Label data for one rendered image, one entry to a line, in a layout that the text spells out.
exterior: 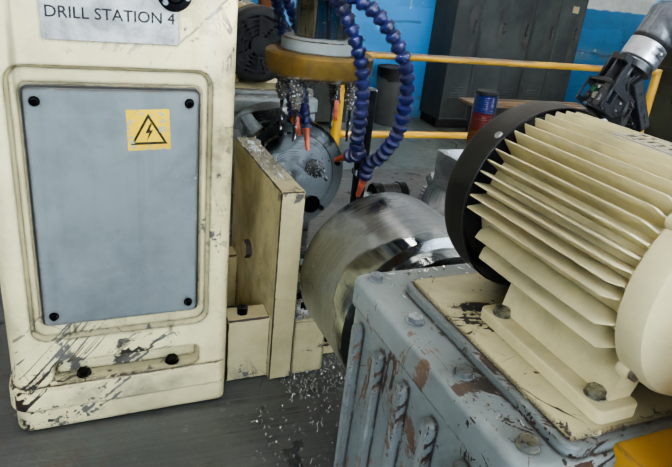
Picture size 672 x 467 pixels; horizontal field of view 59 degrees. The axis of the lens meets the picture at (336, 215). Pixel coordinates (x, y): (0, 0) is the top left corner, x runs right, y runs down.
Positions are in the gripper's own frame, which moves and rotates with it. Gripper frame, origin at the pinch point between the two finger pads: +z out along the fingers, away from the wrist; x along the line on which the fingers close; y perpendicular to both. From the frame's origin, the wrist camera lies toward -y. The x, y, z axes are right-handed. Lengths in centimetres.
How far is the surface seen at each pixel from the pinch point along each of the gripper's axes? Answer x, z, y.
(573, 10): -443, -217, -334
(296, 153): -27, 31, 42
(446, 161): -7.3, 16.0, 22.0
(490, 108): -33.4, -2.4, 0.2
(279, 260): 9, 44, 51
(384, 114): -463, -12, -218
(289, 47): -3, 15, 63
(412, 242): 31, 29, 48
